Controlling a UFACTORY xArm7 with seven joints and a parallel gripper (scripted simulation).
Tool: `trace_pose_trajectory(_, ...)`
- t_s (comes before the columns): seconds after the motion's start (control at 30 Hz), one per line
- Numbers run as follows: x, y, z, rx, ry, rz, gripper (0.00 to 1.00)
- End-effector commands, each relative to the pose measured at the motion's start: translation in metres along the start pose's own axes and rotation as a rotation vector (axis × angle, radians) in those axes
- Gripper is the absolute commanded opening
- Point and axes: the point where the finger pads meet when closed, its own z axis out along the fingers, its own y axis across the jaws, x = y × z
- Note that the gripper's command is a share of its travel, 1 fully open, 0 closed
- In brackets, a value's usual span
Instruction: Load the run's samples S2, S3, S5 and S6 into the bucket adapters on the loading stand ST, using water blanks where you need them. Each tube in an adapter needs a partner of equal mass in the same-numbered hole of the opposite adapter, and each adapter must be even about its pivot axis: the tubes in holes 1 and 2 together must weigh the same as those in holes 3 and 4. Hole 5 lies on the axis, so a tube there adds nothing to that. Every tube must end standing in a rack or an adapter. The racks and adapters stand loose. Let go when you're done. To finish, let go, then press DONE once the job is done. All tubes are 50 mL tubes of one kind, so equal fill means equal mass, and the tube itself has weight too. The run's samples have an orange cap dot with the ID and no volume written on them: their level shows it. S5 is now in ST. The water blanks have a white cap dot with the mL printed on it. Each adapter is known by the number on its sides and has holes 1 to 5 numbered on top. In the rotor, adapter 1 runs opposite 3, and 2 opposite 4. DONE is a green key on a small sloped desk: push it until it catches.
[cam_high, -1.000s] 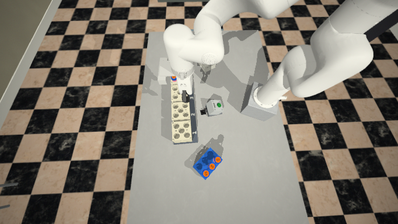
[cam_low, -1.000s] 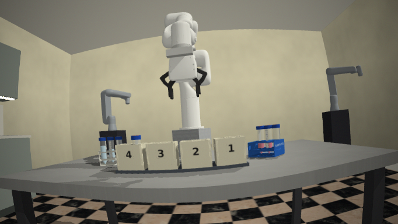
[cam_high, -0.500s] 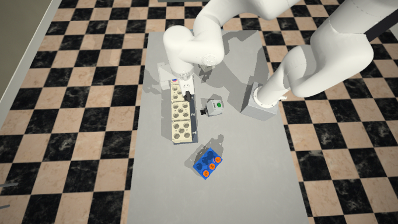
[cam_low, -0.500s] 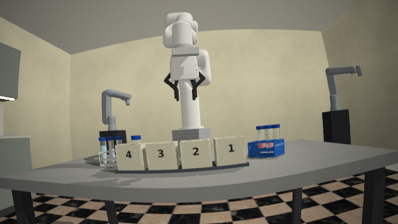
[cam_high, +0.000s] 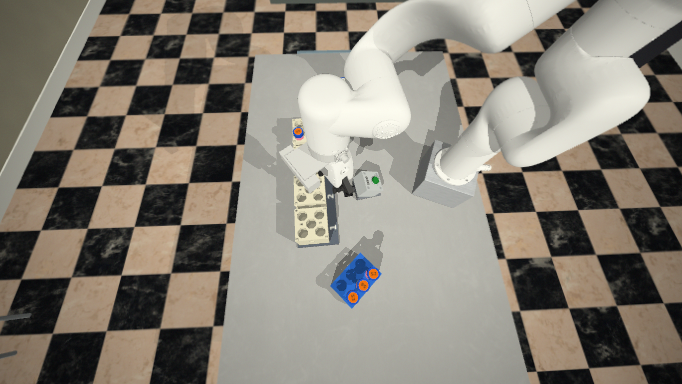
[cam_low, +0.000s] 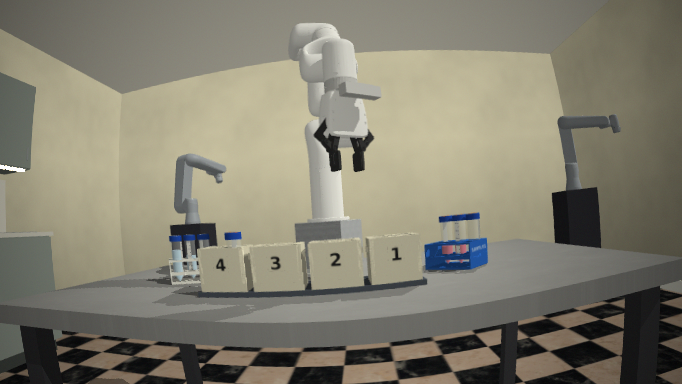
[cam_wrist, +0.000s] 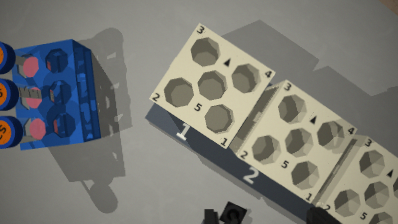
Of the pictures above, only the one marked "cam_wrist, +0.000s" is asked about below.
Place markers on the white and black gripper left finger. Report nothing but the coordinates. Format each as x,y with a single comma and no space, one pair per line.
210,217

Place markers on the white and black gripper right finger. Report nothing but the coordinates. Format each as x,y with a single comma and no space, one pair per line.
317,215

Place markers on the blue tube rack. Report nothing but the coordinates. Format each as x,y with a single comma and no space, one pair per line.
84,121

